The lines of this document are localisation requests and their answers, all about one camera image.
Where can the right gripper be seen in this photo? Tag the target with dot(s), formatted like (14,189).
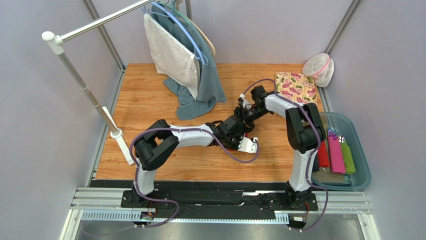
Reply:
(240,112)

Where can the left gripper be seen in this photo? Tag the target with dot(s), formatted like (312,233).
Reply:
(239,136)

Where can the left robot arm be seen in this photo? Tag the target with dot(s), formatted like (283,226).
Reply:
(152,148)

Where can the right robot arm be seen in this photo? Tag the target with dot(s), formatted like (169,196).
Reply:
(305,133)

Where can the red napkin in bin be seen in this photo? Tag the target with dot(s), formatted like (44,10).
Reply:
(322,156)

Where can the blue-grey shirt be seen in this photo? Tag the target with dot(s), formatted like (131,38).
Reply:
(210,89)

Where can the floral placemat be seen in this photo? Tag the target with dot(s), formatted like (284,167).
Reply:
(296,87)

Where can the white mesh laundry bag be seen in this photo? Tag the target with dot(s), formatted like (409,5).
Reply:
(320,68)

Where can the white towel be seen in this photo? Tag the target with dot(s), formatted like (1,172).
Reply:
(171,57)

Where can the teal plastic bin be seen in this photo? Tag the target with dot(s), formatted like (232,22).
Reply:
(323,176)

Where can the green hanger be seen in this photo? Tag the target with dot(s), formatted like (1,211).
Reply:
(173,7)

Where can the blue plastic hanger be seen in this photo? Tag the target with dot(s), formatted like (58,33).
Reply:
(198,53)

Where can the wooden hanger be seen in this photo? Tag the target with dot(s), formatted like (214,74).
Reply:
(189,17)

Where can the white clothes rack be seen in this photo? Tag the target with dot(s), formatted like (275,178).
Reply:
(55,43)

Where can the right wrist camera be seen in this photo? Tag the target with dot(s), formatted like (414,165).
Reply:
(243,102)

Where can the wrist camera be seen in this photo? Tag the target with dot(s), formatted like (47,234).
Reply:
(248,145)
(243,102)

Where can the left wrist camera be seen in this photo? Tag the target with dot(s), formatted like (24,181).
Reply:
(248,145)

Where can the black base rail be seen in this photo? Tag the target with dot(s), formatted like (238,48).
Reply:
(260,201)

